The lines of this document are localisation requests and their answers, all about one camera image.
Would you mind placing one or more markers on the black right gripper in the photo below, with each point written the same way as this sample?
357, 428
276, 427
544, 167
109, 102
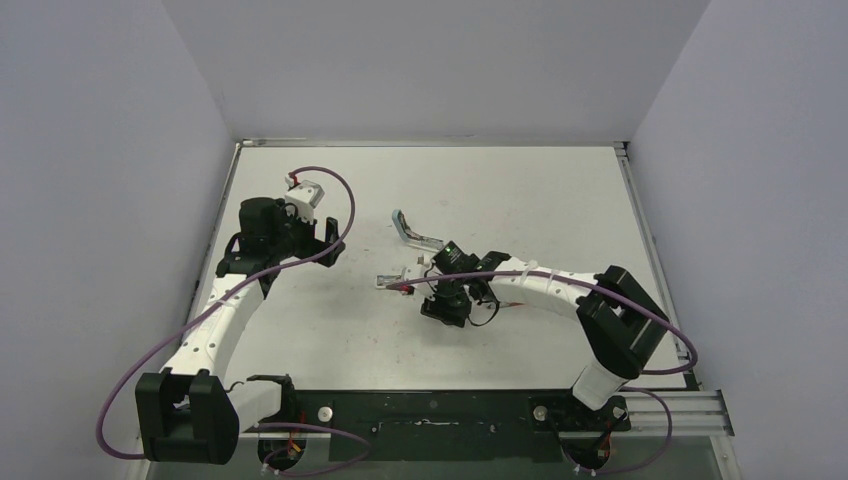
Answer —
430, 266

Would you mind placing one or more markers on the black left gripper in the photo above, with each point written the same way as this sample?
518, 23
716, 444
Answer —
288, 213

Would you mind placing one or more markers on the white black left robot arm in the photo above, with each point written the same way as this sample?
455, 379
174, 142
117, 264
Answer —
186, 414

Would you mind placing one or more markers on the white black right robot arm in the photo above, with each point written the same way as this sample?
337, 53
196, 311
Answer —
620, 320

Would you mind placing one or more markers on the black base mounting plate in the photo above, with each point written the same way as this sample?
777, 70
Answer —
544, 447

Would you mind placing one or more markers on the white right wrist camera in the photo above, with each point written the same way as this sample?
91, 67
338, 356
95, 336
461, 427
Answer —
415, 273

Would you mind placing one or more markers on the aluminium front rail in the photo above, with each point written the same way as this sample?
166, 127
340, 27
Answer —
478, 413

